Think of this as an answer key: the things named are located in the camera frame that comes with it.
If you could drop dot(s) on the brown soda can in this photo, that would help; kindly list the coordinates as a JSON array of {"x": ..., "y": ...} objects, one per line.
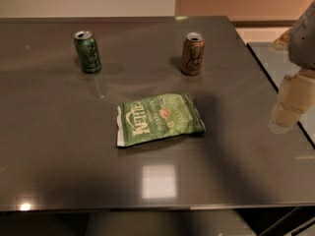
[{"x": 192, "y": 54}]

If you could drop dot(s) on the green Kettle chips bag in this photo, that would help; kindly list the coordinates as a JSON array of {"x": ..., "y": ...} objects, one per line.
[{"x": 157, "y": 117}]

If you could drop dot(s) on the green soda can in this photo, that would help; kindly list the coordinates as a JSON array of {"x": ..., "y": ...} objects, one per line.
[{"x": 87, "y": 51}]

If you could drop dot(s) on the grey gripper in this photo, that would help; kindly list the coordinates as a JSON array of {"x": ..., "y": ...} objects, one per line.
[{"x": 303, "y": 42}]

